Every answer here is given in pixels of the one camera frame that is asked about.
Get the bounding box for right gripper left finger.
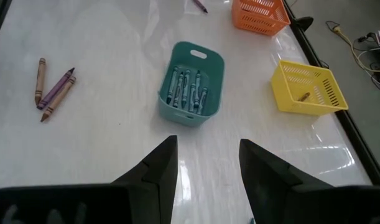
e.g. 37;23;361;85
110;134;179;224

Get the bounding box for orange plastic basket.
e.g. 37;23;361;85
230;0;292;37

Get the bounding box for teal crayon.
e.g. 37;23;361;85
165;65;179;105
193;70;203;108
197;86;209;116
173;71;185;109

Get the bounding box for brown crayon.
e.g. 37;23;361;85
34;57;47;106
297;91;312;103
40;76;77;123

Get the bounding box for yellow plastic basket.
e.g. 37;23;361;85
270;59;349;116

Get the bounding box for yellow cable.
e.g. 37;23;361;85
331;24;380;74

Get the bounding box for teal plastic bin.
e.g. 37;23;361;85
157;41;225;128

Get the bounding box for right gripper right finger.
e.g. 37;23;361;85
238;138;334;224

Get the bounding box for black frame clamp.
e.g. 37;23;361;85
294;16;315;32

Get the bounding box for purple crayon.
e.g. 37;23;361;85
192;0;208;14
36;67;76;111

